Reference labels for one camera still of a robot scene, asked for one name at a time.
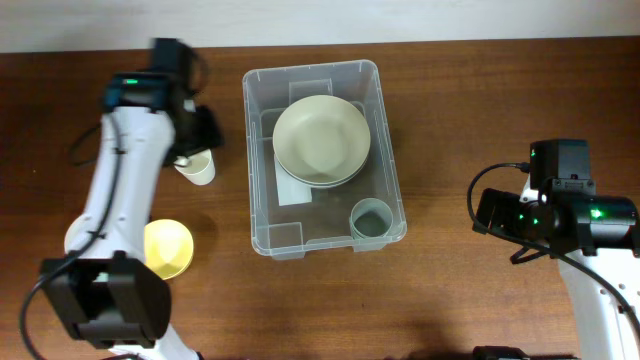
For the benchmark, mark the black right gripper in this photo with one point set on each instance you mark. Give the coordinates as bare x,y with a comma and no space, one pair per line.
506,203

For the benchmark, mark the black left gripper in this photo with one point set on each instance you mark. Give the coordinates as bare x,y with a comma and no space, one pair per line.
213,133

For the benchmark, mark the cream plastic cup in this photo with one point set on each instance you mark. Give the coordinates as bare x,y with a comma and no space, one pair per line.
198,168

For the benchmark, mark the beige plastic bowl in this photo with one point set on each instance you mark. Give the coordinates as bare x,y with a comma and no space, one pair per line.
322,170

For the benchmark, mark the cream plastic bowl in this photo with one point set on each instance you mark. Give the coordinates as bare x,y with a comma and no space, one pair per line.
319,124

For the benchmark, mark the light grey plastic cup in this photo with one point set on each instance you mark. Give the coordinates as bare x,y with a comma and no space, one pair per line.
371,210

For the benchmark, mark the mint green plastic cup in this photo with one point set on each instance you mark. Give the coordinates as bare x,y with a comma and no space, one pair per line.
369,230

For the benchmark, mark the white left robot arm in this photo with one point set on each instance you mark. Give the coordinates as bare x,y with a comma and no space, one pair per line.
101,290

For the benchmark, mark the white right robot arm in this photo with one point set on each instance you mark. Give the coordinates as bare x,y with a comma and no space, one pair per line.
595,240

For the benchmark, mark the white paper label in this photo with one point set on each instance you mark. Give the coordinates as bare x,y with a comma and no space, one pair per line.
290,191

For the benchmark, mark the yellow plastic bowl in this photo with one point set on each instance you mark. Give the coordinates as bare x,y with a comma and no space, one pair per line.
168,247

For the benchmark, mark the clear plastic storage bin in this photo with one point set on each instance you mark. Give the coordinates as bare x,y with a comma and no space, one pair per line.
289,232

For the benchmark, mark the white plastic bowl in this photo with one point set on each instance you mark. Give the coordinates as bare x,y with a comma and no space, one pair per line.
75,230

